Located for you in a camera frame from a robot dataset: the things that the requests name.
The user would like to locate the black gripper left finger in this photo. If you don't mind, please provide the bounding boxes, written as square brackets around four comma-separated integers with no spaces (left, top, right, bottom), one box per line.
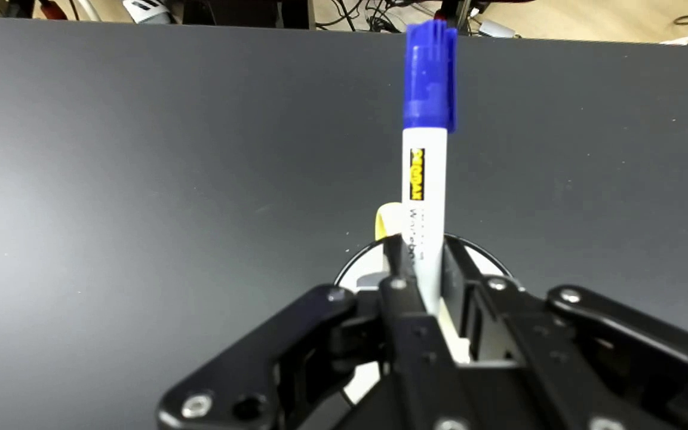
[155,233,473,430]

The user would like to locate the black floor cables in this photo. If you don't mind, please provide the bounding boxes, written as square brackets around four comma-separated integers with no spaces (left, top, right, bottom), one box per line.
[308,0,410,36]

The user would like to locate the white marker with blue cap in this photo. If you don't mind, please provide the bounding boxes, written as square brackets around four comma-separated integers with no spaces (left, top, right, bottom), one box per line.
[400,17,462,320]

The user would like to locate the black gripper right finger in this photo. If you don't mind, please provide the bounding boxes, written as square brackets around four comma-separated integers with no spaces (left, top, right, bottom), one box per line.
[441,237,688,430]

